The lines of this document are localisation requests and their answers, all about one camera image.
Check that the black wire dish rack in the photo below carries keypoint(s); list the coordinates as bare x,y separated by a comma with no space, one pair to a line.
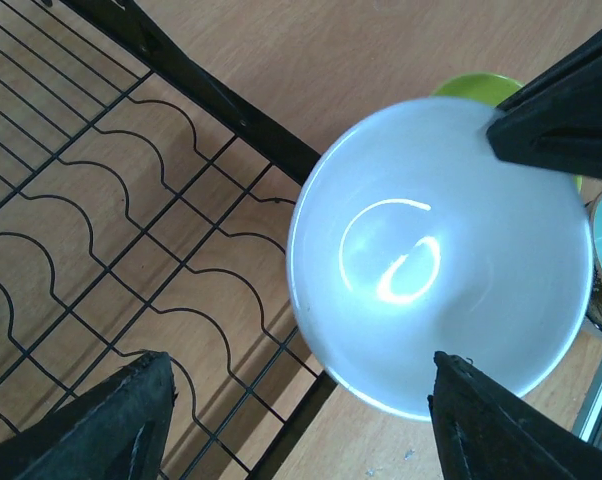
144,206

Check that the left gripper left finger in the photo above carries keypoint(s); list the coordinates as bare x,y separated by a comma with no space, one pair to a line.
116,430

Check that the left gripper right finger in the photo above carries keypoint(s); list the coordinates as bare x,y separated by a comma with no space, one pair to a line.
483,431

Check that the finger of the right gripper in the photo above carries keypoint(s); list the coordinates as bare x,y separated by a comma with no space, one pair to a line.
555,121

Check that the lime green bowl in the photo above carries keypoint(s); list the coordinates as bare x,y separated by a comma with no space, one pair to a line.
484,87

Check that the white bowl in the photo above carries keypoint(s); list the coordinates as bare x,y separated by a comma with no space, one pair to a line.
411,237

